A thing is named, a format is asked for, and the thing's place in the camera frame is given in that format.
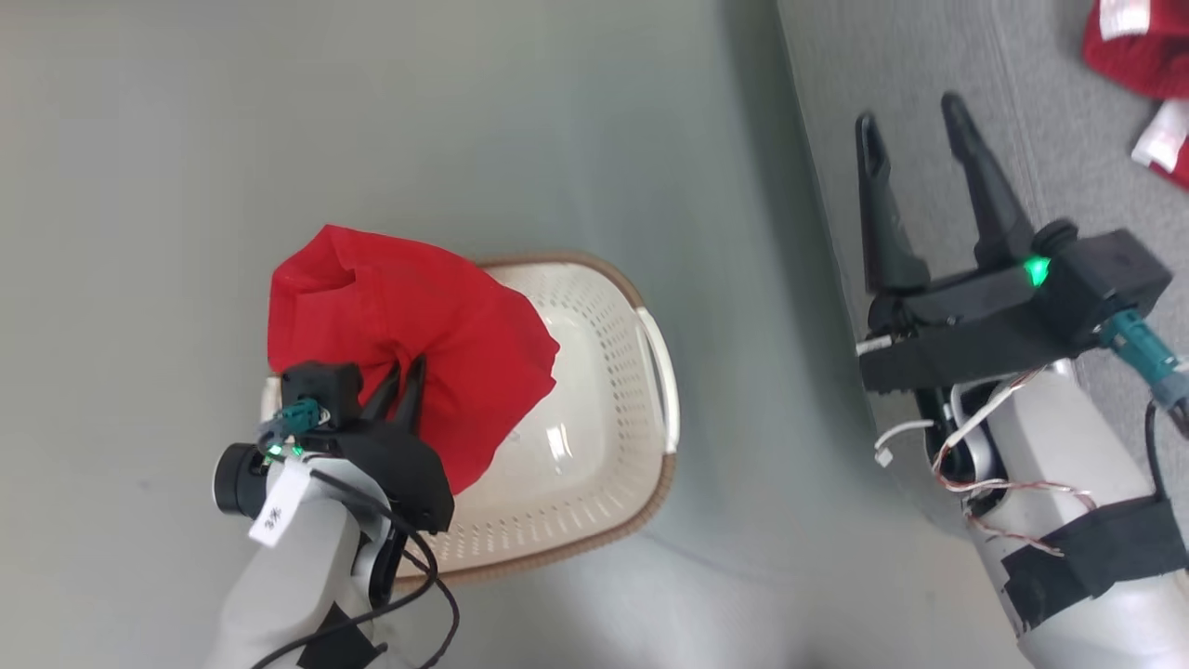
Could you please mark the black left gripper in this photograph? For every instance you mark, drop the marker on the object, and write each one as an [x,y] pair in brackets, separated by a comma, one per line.
[404,469]

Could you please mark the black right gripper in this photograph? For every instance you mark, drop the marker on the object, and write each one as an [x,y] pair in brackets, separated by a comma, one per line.
[975,330]

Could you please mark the plain red cloth garment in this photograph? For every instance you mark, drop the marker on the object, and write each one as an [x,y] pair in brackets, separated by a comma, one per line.
[399,297]

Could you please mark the red garment with white trim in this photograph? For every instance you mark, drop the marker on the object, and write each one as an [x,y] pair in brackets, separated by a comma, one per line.
[1144,60]

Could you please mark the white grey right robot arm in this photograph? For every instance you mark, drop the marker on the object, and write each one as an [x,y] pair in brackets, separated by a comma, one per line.
[1068,465]

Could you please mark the grey fabric sofa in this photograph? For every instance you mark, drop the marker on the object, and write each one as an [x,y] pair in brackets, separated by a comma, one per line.
[1022,84]

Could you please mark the white paper label tag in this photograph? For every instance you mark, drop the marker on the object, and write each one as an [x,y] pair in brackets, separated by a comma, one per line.
[277,506]

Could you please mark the cream perforated plastic laundry basket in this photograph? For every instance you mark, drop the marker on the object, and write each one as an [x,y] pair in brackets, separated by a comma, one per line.
[599,372]

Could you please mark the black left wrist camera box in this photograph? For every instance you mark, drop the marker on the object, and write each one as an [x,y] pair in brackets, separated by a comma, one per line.
[320,390]

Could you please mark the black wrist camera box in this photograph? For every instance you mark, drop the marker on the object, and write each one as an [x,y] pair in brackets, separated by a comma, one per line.
[320,390]
[1105,279]

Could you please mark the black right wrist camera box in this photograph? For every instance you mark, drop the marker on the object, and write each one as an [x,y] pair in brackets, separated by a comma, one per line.
[1105,279]

